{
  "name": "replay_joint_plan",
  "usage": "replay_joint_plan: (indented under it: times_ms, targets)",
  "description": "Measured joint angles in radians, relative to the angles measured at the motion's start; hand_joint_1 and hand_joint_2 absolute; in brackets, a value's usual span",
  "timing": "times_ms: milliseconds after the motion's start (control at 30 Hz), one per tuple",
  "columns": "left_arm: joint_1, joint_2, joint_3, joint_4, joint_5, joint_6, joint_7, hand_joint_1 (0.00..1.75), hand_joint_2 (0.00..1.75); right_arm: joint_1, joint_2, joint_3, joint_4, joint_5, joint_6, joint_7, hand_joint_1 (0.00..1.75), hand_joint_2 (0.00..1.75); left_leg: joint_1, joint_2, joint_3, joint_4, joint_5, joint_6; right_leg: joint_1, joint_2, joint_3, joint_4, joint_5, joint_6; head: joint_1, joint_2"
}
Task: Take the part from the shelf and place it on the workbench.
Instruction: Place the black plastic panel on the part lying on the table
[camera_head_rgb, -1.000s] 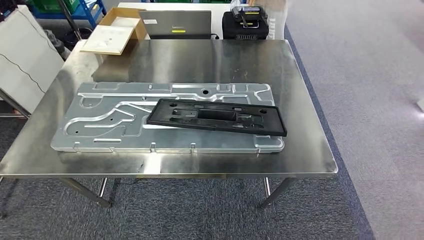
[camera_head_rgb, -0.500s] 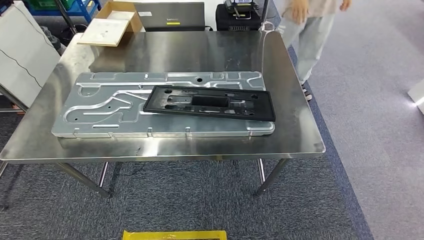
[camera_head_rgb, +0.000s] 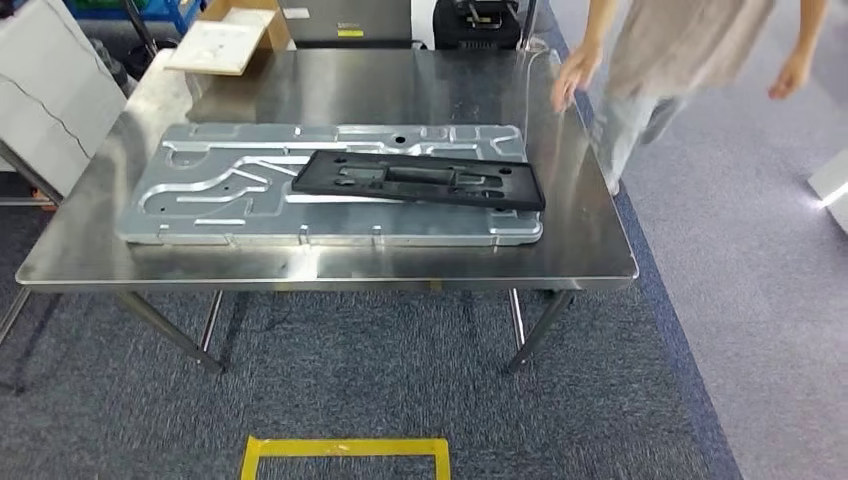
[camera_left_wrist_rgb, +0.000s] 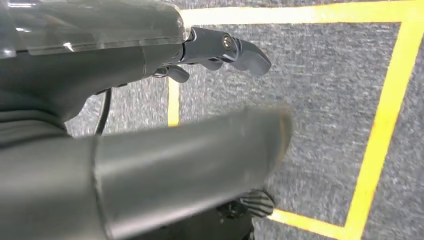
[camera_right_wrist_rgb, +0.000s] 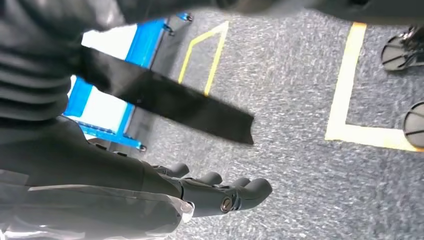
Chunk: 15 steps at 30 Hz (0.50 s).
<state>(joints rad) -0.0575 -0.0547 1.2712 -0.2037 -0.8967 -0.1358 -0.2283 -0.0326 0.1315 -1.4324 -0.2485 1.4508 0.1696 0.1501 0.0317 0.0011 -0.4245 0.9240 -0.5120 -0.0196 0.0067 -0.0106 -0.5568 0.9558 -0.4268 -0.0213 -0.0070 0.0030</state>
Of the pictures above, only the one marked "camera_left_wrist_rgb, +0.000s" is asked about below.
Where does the black robot foot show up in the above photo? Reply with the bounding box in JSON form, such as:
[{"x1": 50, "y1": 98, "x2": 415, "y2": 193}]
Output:
[{"x1": 158, "y1": 189, "x2": 276, "y2": 240}]

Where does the yellow floor tape square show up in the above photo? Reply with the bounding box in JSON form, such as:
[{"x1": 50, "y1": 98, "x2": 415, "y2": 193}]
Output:
[{"x1": 167, "y1": 0, "x2": 424, "y2": 240}]

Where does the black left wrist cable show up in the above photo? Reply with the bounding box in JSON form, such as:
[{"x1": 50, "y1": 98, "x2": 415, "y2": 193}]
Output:
[{"x1": 94, "y1": 87, "x2": 113, "y2": 137}]

